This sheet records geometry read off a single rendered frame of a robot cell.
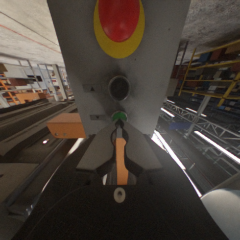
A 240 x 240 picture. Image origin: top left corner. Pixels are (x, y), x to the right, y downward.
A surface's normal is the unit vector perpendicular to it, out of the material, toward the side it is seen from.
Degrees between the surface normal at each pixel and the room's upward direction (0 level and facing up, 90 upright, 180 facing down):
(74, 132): 90
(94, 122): 90
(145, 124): 90
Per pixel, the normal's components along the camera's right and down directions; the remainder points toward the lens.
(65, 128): 0.00, 0.48
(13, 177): 0.00, -0.88
